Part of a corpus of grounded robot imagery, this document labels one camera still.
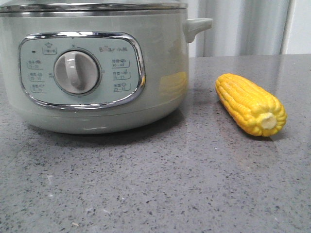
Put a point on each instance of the yellow corn cob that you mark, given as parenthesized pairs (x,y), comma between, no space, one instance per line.
(255,110)

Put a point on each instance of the grey round control knob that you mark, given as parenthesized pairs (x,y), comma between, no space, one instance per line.
(76,72)

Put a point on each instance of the white curtain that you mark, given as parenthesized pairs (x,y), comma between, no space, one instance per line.
(252,27)

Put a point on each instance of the pale green electric cooking pot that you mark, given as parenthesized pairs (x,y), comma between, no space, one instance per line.
(142,57)

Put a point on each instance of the glass pot lid steel rim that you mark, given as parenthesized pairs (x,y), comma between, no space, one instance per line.
(88,5)

